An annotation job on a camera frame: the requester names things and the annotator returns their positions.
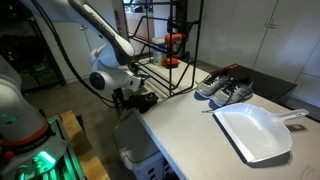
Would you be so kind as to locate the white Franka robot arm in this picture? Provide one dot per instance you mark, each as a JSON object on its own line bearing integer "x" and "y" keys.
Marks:
{"x": 110, "y": 36}

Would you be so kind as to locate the white wall cabinets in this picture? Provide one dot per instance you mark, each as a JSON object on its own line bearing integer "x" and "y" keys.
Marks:
{"x": 240, "y": 33}

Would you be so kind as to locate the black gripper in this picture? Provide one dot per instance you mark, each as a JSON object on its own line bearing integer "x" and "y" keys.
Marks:
{"x": 121, "y": 98}

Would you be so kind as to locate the black fingerless glove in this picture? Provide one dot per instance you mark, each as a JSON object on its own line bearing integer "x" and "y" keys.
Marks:
{"x": 145, "y": 101}

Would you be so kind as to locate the dark storage shelf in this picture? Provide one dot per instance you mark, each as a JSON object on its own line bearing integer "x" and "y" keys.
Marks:
{"x": 23, "y": 43}

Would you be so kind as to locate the white plastic dustpan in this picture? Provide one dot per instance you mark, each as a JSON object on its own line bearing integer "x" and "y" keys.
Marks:
{"x": 256, "y": 130}

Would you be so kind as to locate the white plastic laundry basket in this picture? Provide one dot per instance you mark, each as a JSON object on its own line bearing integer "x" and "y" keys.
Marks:
{"x": 136, "y": 143}

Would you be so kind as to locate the grey running shoe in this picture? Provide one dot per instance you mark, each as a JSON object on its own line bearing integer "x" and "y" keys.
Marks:
{"x": 213, "y": 85}
{"x": 233, "y": 91}

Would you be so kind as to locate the clear plastic wipes container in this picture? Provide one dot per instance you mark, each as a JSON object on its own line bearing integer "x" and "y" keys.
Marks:
{"x": 158, "y": 51}

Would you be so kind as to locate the black floor mat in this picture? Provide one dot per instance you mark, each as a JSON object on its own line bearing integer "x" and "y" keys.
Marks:
{"x": 270, "y": 81}

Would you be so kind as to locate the wooden robot bench top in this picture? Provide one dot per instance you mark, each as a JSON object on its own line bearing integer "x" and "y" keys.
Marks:
{"x": 83, "y": 150}

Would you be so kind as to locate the aluminium base plate green light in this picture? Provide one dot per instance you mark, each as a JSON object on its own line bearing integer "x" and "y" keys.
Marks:
{"x": 50, "y": 163}

